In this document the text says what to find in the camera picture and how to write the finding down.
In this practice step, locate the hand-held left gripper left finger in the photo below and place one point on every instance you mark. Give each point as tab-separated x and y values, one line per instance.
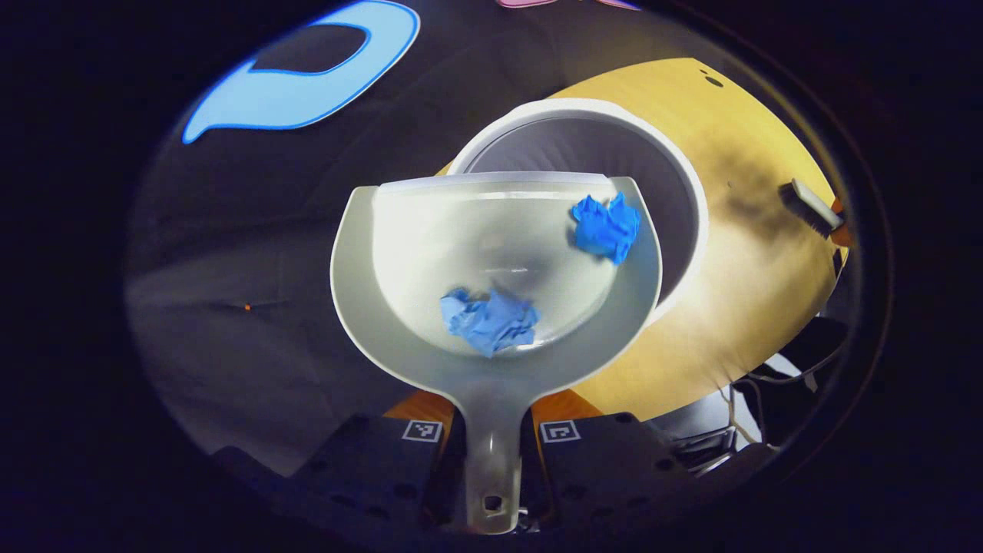
369	461

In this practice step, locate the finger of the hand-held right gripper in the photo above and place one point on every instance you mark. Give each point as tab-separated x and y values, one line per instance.
842	233

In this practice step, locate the white plastic garbage bin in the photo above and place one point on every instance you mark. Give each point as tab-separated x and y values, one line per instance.
668	207

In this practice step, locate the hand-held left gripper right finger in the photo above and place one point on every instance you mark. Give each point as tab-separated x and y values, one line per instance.
607	461

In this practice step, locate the white plastic dustpan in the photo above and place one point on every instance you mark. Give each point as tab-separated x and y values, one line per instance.
476	246

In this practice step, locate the bright blue paper ball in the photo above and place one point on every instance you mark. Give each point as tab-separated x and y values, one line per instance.
607	229

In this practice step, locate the small grey broom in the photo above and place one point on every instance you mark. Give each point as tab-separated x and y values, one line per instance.
810	206

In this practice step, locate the pale blue paper ball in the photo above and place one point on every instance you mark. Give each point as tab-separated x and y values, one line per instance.
491	322

